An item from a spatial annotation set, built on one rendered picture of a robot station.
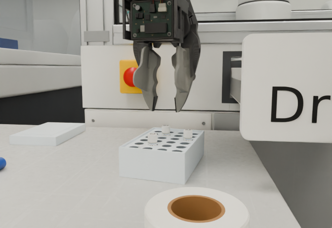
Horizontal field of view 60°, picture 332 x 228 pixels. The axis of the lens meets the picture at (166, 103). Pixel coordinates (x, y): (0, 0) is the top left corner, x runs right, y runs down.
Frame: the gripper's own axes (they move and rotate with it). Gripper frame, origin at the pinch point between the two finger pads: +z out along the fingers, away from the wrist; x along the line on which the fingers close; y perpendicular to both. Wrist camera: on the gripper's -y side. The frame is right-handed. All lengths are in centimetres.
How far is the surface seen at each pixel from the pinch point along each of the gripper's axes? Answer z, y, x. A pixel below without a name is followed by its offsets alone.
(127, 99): 2.3, -19.5, -15.6
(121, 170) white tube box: 7.5, 9.7, -2.7
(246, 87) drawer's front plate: -3.1, 9.9, 11.8
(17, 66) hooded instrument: -5, -36, -63
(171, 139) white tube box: 5.0, 2.3, 1.5
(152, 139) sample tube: 4.0, 6.9, 0.3
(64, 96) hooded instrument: 8, -70, -71
